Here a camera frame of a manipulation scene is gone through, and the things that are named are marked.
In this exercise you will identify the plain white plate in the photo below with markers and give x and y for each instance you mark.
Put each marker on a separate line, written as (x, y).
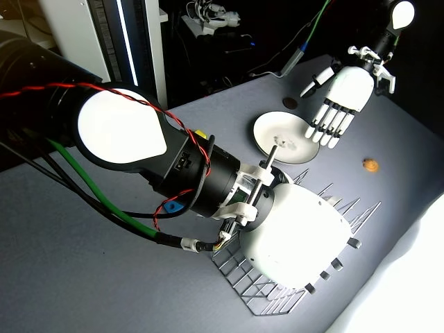
(295, 138)

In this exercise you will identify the blue block with two holes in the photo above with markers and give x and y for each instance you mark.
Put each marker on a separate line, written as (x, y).
(171, 207)

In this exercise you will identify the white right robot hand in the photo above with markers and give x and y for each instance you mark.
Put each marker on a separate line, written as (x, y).
(295, 236)

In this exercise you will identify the orange swirl cookie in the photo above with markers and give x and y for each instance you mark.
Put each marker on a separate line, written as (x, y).
(371, 166)

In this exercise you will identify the white spare robot hand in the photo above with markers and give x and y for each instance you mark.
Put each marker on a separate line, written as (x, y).
(222, 17)

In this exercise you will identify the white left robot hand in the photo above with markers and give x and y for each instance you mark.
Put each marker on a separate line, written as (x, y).
(350, 88)

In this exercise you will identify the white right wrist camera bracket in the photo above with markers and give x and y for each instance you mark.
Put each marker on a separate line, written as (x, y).
(267, 175)

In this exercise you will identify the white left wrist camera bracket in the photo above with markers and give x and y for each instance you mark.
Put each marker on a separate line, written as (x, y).
(385, 74)

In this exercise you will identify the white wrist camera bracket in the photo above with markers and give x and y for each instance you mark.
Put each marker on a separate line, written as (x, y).
(267, 175)
(385, 74)

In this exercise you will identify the yellow rectangular block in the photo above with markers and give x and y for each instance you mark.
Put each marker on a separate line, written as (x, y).
(201, 134)

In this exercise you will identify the brown round disc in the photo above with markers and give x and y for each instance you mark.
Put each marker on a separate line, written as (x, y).
(289, 103)

